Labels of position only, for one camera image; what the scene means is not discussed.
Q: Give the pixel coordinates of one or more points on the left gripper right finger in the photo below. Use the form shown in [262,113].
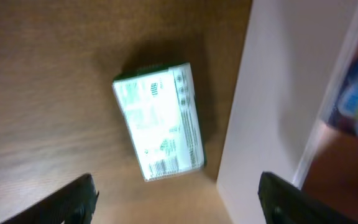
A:
[283,203]

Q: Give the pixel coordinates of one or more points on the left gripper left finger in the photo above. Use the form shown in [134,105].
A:
[75,203]

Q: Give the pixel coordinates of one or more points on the green white soap box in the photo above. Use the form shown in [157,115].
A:
[159,108]

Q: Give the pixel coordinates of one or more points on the white open cardboard box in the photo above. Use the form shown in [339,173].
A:
[295,54]

